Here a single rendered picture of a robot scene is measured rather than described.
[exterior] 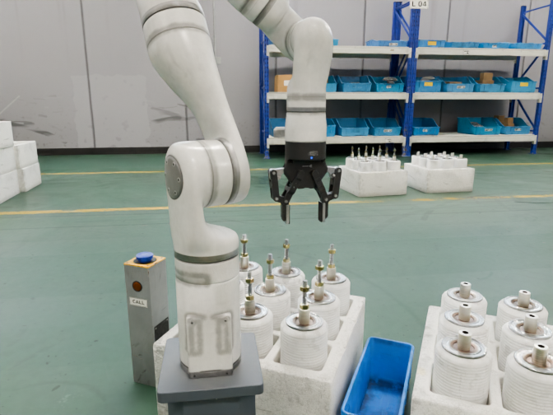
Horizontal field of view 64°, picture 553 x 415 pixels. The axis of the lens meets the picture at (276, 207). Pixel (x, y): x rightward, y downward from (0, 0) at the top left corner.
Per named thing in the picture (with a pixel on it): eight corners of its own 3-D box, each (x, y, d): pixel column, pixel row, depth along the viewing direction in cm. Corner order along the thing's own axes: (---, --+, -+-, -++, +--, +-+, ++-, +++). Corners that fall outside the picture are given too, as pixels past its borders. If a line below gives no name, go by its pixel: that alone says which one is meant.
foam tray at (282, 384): (328, 464, 85) (331, 382, 81) (157, 416, 98) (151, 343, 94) (362, 357, 121) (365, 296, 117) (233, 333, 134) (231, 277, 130)
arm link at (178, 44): (217, 11, 63) (154, 3, 58) (266, 191, 60) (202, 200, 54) (193, 47, 71) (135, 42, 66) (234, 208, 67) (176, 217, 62)
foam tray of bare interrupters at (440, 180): (472, 191, 344) (475, 168, 340) (426, 193, 337) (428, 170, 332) (444, 182, 381) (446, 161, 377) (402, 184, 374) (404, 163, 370)
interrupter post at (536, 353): (547, 369, 74) (550, 351, 73) (531, 366, 75) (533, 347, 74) (545, 361, 76) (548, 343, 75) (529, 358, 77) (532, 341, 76)
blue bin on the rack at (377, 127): (360, 133, 604) (360, 118, 599) (386, 132, 610) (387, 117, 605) (373, 136, 556) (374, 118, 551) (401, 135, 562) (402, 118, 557)
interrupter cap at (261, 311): (273, 308, 95) (273, 305, 95) (259, 324, 88) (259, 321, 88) (241, 303, 98) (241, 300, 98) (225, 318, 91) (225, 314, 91)
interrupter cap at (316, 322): (294, 335, 84) (294, 332, 84) (280, 318, 91) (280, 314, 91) (329, 328, 87) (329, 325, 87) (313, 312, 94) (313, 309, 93)
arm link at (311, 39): (335, 112, 75) (318, 110, 84) (338, 15, 72) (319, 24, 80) (295, 112, 74) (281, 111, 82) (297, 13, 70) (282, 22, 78)
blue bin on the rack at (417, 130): (396, 132, 609) (397, 117, 604) (422, 132, 615) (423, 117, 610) (412, 136, 561) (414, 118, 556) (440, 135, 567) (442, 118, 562)
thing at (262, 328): (279, 380, 100) (279, 305, 96) (262, 406, 91) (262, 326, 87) (240, 370, 103) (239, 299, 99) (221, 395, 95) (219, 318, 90)
